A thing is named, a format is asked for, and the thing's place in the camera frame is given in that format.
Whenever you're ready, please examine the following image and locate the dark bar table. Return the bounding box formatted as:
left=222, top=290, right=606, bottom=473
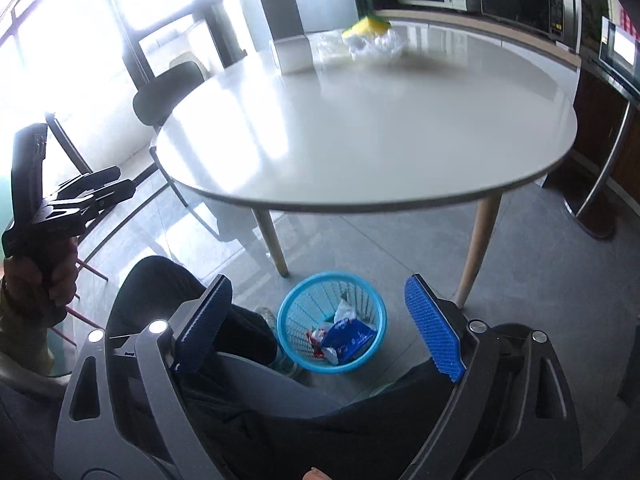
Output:
left=542, top=58, right=639, bottom=240

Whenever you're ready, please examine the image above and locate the black microwave oven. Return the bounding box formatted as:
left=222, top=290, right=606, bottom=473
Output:
left=480, top=0, right=564, bottom=40

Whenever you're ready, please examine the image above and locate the person's right hand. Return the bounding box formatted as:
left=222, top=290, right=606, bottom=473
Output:
left=303, top=467, right=331, bottom=480

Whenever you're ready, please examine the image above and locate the blue plastic waste basket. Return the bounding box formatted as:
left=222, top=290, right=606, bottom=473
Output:
left=277, top=271, right=387, bottom=374

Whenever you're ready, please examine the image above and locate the white red-printed plastic bag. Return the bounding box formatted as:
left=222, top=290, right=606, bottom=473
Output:
left=333, top=299, right=357, bottom=324

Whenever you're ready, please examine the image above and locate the white microwave on bar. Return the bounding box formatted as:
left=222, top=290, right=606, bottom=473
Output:
left=598, top=16, right=640, bottom=96

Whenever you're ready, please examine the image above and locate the white plastic tub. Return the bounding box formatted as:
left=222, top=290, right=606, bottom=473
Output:
left=270, top=35, right=314, bottom=75

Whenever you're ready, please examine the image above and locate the clear plastic bag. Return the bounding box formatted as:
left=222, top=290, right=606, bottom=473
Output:
left=342, top=28, right=407, bottom=62

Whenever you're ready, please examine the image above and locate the round white table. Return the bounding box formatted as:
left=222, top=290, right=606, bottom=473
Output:
left=156, top=23, right=577, bottom=304

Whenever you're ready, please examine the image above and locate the dark green chair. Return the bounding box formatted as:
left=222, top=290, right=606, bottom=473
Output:
left=78, top=61, right=205, bottom=281

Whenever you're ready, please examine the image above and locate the person's left hand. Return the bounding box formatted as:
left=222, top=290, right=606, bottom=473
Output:
left=3, top=237, right=78, bottom=328

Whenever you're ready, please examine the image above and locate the red snack bag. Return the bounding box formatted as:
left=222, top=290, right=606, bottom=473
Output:
left=305, top=327, right=326, bottom=360

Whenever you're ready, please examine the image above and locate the blue tissue pack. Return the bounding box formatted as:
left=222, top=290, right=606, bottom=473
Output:
left=320, top=318, right=378, bottom=365

